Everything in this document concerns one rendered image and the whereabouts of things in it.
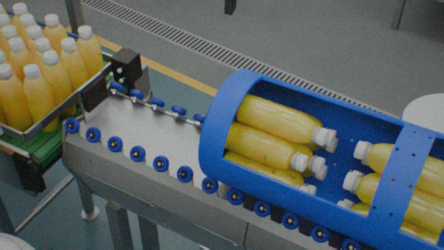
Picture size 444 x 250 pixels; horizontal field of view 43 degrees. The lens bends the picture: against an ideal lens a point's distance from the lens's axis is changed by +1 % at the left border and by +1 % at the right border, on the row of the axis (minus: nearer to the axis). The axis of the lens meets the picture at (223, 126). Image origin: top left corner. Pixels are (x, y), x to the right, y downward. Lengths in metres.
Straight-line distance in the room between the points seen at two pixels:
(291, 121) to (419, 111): 0.46
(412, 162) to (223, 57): 2.43
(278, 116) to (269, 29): 2.51
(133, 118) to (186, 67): 1.77
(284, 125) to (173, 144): 0.43
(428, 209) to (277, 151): 0.33
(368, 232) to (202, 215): 0.47
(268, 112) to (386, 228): 0.36
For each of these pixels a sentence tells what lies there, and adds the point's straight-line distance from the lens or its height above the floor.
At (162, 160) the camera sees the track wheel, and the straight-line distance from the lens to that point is 1.46.
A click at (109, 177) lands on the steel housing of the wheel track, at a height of 0.85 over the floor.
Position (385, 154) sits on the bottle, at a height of 1.19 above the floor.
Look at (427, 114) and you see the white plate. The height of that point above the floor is 1.04.
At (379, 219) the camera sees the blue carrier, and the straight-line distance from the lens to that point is 1.18.
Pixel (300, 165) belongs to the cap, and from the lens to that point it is 1.25.
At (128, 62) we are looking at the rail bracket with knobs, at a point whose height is 1.00.
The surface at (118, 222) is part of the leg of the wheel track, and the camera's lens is 1.87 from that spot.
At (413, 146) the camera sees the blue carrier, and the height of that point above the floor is 1.23.
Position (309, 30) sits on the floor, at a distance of 3.77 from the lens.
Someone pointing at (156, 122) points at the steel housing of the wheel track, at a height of 0.93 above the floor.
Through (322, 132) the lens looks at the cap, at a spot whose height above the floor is 1.18.
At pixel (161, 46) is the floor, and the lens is 3.60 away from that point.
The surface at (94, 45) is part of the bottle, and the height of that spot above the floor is 1.07.
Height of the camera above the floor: 2.02
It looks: 43 degrees down
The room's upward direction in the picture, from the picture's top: straight up
